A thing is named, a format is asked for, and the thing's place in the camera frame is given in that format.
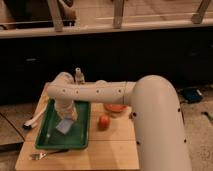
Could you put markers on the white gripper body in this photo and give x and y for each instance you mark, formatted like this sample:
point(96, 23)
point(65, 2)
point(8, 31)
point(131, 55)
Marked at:
point(68, 111)

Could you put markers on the pale blue sponge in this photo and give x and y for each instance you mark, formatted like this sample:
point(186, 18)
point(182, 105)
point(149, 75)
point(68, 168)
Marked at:
point(64, 126)

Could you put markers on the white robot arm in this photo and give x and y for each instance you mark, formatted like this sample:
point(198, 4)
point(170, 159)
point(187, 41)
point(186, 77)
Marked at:
point(157, 117)

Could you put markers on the green plastic tray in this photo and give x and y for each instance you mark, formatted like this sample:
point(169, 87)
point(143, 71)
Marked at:
point(49, 138)

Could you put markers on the small clear bottle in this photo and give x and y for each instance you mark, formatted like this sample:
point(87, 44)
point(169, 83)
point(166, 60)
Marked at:
point(79, 76)

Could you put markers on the white brush with black tip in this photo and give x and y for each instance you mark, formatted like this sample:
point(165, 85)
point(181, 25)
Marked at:
point(30, 124)

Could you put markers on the orange bowl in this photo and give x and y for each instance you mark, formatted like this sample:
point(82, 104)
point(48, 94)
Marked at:
point(114, 108)

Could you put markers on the blue box on floor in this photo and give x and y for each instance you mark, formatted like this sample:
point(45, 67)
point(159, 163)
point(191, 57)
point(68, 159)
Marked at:
point(192, 95)

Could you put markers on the metal fork with black handle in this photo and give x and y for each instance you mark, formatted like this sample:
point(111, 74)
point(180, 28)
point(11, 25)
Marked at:
point(41, 155)

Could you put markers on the wooden railing frame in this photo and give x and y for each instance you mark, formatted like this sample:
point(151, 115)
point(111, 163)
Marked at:
point(37, 18)

